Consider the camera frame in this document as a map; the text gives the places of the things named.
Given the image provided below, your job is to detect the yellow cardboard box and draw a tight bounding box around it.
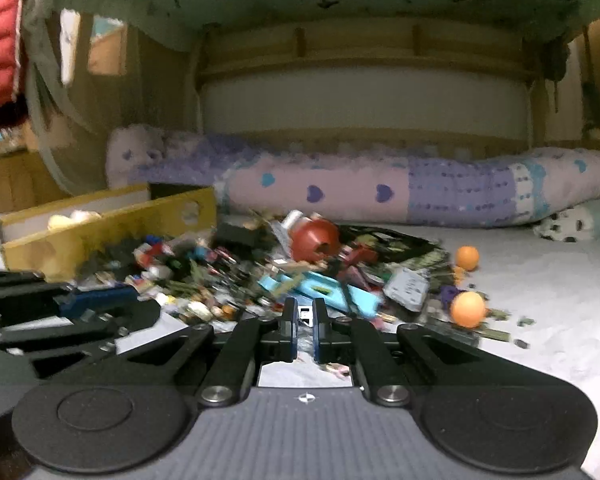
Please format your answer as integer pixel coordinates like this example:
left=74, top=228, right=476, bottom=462
left=0, top=184, right=216, bottom=281

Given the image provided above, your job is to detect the orange ball near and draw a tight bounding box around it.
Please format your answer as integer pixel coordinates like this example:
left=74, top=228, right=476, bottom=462
left=450, top=290, right=488, bottom=330

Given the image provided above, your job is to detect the orange ball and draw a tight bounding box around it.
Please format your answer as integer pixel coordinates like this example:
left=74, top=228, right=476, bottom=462
left=450, top=290, right=488, bottom=330
left=455, top=245, right=480, bottom=272

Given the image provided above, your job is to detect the yellow plush toy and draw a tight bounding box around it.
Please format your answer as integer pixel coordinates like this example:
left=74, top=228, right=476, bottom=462
left=47, top=210, right=102, bottom=231

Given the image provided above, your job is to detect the grey studded plate piece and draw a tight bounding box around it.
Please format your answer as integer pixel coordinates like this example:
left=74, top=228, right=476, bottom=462
left=382, top=268, right=429, bottom=313

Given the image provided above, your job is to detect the orange ball far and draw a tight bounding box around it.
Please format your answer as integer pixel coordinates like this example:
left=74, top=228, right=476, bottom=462
left=455, top=245, right=480, bottom=272

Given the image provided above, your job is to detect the black toy tray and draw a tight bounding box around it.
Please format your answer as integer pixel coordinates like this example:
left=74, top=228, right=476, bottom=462
left=338, top=224, right=439, bottom=263

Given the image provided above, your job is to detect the black white spotted plush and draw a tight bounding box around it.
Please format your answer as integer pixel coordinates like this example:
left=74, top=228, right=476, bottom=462
left=533, top=205, right=594, bottom=243

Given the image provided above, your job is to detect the light blue plastic toy piece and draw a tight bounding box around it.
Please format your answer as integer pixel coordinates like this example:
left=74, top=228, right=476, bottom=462
left=258, top=272, right=381, bottom=318

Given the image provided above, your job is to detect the purple heart patterned quilt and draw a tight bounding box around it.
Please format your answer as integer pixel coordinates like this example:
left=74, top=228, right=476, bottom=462
left=106, top=125, right=600, bottom=229

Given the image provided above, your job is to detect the red plastic funnel toy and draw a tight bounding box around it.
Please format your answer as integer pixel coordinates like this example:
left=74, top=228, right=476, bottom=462
left=290, top=218, right=341, bottom=263

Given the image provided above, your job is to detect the green mosquito net canopy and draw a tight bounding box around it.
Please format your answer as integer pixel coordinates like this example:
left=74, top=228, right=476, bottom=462
left=23, top=0, right=600, bottom=194

